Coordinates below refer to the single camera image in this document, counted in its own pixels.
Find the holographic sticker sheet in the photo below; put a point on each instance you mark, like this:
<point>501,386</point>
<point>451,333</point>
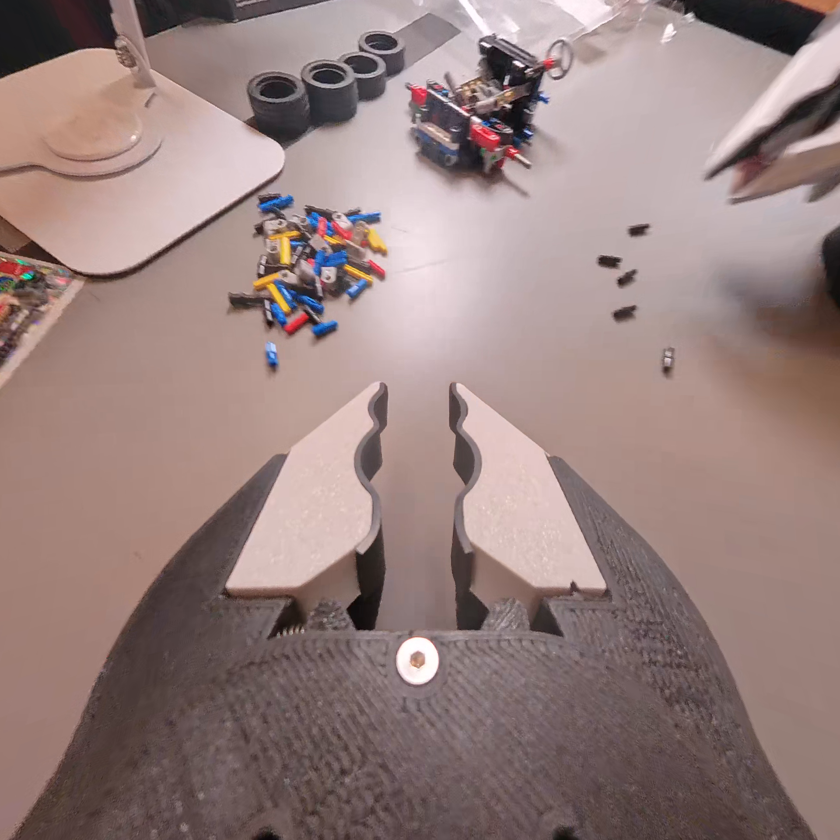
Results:
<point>26,308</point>

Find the lego car chassis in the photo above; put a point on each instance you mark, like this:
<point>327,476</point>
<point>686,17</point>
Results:
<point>472,111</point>

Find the white book stand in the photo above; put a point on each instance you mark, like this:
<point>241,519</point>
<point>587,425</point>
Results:
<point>197,170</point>

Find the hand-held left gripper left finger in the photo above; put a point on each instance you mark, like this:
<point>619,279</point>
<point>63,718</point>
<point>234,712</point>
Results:
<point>308,518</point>

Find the pile of coloured lego pins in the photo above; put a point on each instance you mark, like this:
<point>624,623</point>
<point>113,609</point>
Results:
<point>315,262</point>

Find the clear plastic bag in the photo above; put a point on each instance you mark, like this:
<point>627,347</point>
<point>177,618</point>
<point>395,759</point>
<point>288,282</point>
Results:
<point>525,16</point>

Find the black rubber lego tyre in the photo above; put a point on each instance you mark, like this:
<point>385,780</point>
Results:
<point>384,51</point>
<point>330,92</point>
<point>367,75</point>
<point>279,102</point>

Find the black lego pin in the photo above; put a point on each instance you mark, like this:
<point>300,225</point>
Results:
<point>638,229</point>
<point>609,260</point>
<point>627,277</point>
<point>668,358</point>
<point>625,312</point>

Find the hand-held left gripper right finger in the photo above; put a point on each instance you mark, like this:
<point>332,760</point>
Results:
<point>518,518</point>

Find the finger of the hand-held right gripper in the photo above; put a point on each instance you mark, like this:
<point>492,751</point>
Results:
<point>787,92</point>
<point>800,167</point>

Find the blue lego pin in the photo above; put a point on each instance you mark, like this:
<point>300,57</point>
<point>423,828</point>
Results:
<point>271,354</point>

